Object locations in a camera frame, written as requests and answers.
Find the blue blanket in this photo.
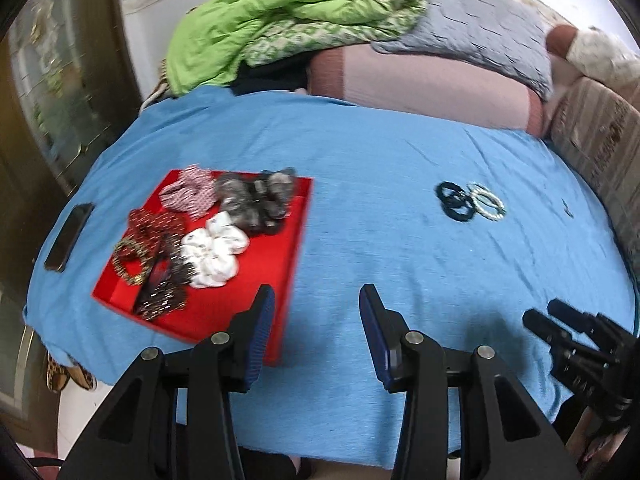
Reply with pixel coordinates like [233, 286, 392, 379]
[22, 85, 640, 471]

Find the white cloth bundle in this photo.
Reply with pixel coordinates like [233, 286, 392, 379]
[565, 27, 640, 86]

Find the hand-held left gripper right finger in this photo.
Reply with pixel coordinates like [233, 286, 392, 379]
[359, 283, 583, 480]

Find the red square tray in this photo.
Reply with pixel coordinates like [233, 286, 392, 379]
[91, 169, 314, 367]

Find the pink sofa armrest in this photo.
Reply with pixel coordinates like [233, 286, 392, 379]
[545, 24, 588, 86]

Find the grey fluffy scrunchie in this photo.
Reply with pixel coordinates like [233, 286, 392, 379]
[214, 166, 301, 237]

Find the beige braided cord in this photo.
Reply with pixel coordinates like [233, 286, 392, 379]
[139, 60, 173, 111]

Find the black garment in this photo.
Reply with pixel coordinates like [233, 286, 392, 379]
[232, 55, 313, 96]

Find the striped sofa backrest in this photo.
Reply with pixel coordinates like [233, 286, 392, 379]
[547, 77, 640, 261]

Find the black smartphone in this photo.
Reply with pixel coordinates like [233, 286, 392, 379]
[44, 202, 96, 273]

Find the white scrunchie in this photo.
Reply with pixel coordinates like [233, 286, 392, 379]
[180, 211, 250, 290]

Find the wooden door with glass panel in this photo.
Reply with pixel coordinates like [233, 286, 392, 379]
[0, 0, 143, 456]

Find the black hair claw clip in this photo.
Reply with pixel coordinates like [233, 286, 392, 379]
[132, 232, 193, 322]

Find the gold and black hair tie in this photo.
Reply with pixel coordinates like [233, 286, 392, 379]
[111, 238, 153, 286]

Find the pale bead bracelet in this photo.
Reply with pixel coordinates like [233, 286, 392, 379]
[467, 182, 507, 222]

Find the pink bolster pillow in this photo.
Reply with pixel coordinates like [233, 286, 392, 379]
[305, 45, 546, 138]

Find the pink checked scrunchie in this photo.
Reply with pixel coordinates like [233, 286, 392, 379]
[159, 164, 218, 221]

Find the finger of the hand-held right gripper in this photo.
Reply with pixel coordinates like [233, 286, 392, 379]
[547, 298, 623, 341]
[522, 308, 571, 348]

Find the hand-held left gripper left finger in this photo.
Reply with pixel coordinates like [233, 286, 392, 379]
[60, 284, 277, 480]

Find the red dotted scrunchie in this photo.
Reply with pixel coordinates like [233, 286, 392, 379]
[125, 208, 186, 251]

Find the leopard print slipper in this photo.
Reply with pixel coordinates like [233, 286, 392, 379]
[46, 350, 98, 393]

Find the green quilt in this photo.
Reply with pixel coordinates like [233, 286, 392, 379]
[165, 0, 428, 98]

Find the grey quilted pillow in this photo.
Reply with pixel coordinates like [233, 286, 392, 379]
[372, 0, 556, 101]

